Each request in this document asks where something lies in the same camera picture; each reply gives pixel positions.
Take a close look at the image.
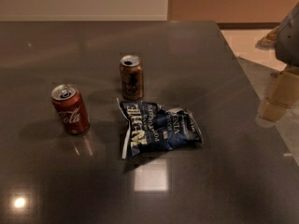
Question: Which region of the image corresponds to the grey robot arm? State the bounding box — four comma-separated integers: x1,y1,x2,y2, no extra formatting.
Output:
256,4,299,127

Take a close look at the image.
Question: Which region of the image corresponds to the brown drink can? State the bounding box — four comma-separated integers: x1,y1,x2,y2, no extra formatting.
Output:
120,54,144,101

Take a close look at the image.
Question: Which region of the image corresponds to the blue chip bag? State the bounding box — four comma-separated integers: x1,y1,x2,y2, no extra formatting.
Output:
118,101,203,159

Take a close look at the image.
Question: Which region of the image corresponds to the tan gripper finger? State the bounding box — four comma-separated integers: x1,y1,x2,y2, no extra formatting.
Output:
258,66,299,122

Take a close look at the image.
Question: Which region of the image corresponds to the red Coca-Cola can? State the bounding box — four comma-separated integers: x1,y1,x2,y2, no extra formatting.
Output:
51,84,90,134

